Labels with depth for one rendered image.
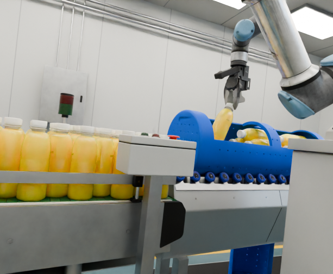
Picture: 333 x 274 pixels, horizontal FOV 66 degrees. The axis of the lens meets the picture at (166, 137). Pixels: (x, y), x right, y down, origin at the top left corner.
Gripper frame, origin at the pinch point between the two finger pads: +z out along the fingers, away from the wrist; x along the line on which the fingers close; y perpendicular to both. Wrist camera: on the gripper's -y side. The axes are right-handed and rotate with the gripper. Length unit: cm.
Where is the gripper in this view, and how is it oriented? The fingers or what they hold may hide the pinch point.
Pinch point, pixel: (230, 106)
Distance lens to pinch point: 120.1
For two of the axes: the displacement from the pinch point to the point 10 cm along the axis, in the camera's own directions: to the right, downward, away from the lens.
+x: -4.8, -0.6, 8.8
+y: 8.7, 0.9, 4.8
